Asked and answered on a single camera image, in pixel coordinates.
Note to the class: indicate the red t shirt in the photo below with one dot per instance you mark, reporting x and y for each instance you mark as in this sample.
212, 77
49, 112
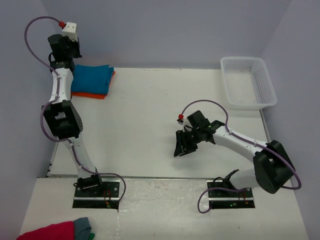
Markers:
59, 231

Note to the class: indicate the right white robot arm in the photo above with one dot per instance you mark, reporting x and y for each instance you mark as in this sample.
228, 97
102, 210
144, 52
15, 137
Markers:
272, 167

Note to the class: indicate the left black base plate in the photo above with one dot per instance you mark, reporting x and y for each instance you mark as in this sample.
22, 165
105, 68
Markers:
104, 197

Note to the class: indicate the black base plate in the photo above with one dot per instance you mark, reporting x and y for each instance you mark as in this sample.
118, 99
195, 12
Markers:
104, 197
220, 199

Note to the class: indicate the blue t shirt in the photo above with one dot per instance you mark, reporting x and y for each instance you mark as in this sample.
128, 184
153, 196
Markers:
82, 70

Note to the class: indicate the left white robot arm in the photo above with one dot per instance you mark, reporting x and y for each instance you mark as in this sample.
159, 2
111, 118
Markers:
61, 116

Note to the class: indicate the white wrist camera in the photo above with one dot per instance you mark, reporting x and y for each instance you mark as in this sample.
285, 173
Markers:
69, 30
183, 121

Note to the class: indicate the grey t shirt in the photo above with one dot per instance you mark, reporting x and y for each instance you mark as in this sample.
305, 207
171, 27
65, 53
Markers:
82, 228

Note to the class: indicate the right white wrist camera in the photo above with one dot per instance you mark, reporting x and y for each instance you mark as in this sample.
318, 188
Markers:
183, 121

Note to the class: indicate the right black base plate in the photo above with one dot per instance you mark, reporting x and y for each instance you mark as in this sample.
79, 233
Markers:
220, 199

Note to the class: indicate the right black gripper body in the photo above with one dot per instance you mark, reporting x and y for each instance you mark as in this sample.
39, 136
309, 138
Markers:
189, 139

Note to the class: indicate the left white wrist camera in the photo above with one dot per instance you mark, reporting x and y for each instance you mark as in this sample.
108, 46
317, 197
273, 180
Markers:
69, 30

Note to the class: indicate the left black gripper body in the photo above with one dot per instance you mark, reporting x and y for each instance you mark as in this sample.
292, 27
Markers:
72, 51

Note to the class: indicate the orange folded t shirt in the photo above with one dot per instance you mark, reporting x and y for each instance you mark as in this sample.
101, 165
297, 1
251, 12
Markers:
96, 86

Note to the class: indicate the white plastic basket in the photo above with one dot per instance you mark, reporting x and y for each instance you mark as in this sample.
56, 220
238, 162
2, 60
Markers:
247, 83

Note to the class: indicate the green t shirt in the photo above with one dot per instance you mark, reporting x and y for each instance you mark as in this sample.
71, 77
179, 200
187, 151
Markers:
91, 236

